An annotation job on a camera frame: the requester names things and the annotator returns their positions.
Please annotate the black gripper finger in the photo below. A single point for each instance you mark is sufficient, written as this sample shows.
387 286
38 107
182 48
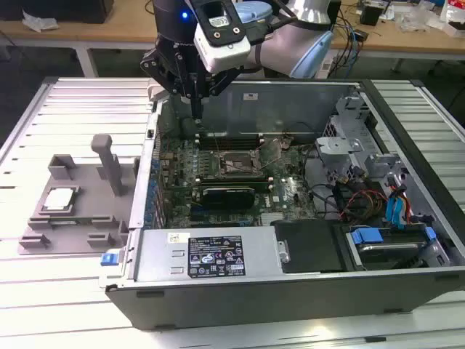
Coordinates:
223 81
156 67

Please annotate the silver CPU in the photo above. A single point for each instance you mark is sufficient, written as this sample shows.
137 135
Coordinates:
60 199

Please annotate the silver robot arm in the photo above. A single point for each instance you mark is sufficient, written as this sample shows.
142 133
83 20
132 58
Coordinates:
287 47

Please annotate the CPU socket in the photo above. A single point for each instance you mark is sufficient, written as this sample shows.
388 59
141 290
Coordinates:
236 161

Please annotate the white sticker label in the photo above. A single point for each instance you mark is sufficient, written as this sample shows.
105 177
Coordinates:
250 96

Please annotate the black case fan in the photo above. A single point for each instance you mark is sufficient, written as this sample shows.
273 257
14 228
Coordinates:
188 128

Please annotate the wooden desk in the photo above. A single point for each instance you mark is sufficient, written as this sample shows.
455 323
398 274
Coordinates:
109 31

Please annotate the green motherboard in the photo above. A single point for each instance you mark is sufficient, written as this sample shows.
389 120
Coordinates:
178 163

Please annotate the black graphics card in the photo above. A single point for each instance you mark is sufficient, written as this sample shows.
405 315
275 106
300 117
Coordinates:
229 198

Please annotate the crumpled white paper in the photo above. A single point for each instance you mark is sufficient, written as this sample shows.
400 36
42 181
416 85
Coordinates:
38 22

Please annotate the metal disk bay cage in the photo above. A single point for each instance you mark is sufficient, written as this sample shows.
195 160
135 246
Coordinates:
338 145

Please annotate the silver chipset heatsink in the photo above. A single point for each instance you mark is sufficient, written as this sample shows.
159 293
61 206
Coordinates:
272 218

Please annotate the grey parts rack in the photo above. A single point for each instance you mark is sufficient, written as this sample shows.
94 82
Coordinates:
91 211

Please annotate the small black box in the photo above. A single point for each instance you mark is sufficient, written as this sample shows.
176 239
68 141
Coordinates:
370 14

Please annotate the silver power supply unit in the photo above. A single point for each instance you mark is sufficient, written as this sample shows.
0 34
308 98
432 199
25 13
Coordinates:
156 254

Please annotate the black plastic shroud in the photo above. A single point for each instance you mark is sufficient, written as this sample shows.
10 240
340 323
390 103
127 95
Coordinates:
309 247

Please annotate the blue case latch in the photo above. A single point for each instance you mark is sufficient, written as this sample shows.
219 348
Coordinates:
109 259

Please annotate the clear plastic bag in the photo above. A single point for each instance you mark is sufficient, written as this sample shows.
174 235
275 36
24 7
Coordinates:
425 20

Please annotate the blue disk carrier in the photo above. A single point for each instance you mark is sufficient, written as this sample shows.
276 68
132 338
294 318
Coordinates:
367 237

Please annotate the red white package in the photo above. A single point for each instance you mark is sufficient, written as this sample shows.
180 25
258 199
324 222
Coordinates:
454 9

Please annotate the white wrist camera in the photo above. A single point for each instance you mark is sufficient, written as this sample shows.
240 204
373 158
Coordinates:
227 51

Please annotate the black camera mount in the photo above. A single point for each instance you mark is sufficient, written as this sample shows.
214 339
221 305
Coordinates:
209 31

